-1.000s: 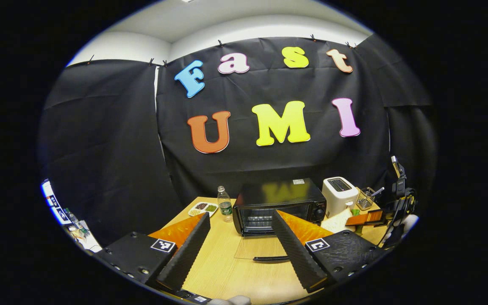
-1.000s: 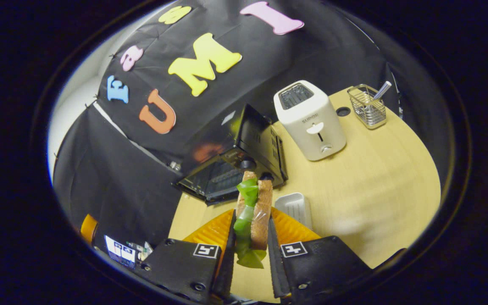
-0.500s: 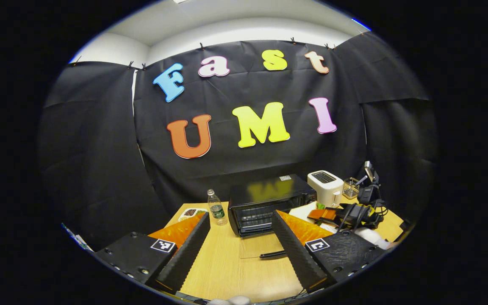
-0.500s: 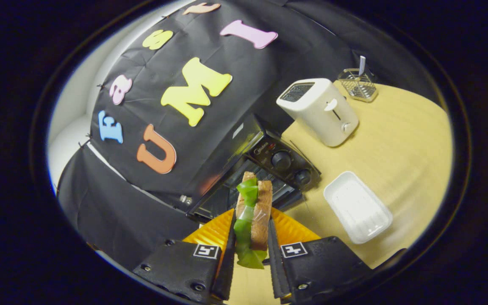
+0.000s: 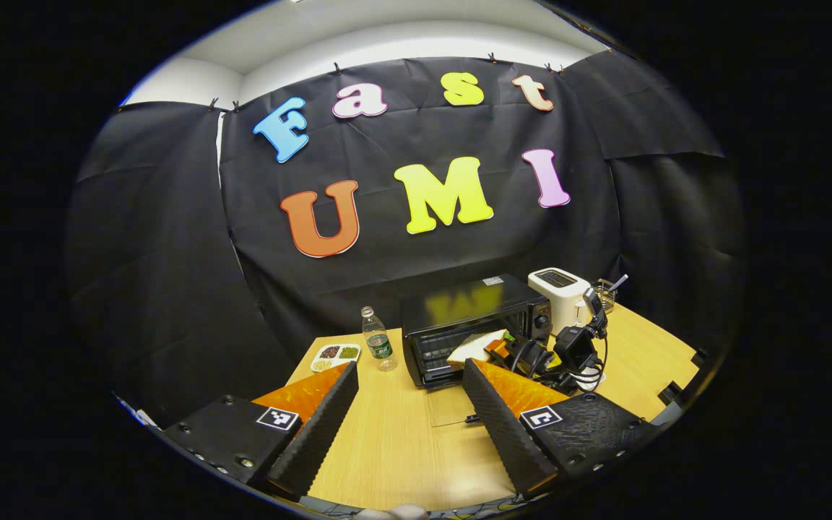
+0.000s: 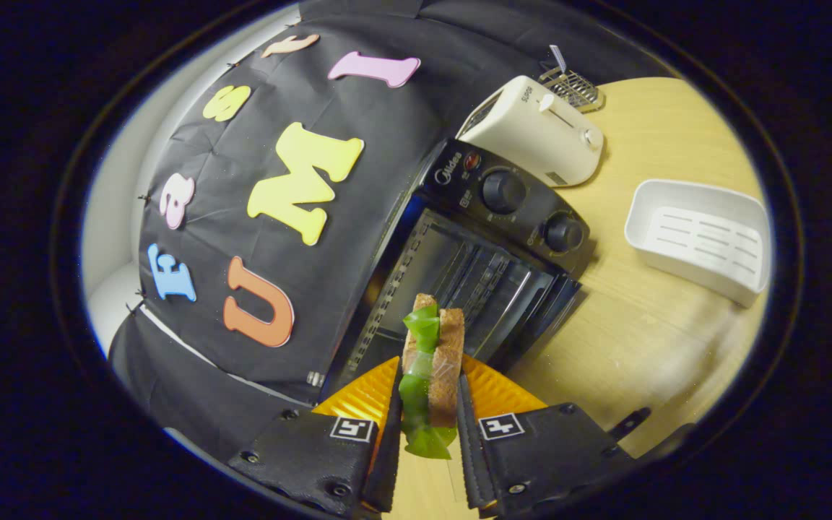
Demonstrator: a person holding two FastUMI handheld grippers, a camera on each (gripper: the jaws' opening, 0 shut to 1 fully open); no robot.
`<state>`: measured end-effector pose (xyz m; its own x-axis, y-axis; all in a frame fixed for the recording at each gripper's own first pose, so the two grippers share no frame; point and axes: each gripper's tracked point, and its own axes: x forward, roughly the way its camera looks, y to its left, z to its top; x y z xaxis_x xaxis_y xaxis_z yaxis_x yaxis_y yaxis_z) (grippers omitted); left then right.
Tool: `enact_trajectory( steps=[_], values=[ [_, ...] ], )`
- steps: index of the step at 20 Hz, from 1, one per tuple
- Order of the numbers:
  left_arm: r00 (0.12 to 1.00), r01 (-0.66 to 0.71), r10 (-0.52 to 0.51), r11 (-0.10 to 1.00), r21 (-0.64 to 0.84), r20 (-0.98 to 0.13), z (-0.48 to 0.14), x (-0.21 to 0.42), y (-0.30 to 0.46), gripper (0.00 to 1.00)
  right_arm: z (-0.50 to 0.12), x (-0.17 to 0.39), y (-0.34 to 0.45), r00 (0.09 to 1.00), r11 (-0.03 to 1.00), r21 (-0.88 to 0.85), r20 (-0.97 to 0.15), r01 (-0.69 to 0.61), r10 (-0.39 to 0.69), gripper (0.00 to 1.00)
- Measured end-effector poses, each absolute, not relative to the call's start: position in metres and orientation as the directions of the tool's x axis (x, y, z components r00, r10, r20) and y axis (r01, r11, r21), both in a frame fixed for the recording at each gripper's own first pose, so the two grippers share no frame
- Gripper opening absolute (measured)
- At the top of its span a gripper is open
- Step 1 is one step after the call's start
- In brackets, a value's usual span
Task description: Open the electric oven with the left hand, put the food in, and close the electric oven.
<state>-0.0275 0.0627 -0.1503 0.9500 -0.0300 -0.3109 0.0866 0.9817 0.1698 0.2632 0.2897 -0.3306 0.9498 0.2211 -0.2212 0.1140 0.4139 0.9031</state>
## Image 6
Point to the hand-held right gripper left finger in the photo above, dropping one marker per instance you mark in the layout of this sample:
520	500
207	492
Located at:
315	455

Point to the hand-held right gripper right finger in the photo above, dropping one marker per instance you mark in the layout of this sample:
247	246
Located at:
546	451

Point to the sandwich with green lettuce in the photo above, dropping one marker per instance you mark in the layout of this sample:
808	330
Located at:
445	361

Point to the black electric oven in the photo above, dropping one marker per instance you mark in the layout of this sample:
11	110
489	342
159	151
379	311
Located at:
503	191

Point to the white plastic tray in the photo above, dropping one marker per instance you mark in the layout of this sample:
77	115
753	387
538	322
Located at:
698	238

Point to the black backdrop cloth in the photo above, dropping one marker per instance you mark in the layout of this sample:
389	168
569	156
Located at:
243	152

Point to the white toaster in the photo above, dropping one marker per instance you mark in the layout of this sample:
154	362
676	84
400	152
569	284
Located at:
531	133

